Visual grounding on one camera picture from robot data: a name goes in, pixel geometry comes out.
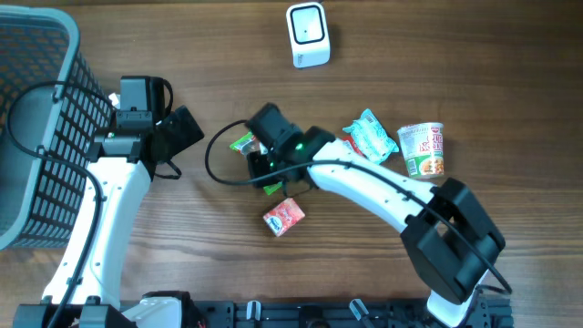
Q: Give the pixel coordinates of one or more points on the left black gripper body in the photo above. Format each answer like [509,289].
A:
[178,138]

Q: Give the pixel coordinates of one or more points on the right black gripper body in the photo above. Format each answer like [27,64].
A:
[262,164]

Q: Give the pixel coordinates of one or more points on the green gummy candy bag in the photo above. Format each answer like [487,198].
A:
[248,144]

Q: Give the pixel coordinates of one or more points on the small red snack packet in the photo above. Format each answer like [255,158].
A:
[283,216]

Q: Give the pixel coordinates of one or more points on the red stick snack packet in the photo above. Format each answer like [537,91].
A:
[349,142]

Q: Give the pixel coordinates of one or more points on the light teal snack packet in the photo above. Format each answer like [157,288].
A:
[371,138]

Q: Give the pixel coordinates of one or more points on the cup noodles white green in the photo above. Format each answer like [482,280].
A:
[422,146]

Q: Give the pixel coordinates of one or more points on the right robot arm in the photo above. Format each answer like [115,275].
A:
[447,234]

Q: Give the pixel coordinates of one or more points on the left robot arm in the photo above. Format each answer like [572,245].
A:
[84,292]

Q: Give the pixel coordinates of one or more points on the white barcode scanner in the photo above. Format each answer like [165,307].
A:
[308,34]

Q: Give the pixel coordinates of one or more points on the grey plastic mesh basket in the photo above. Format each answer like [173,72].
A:
[51,105]

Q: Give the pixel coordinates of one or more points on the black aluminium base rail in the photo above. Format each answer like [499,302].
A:
[394,313]

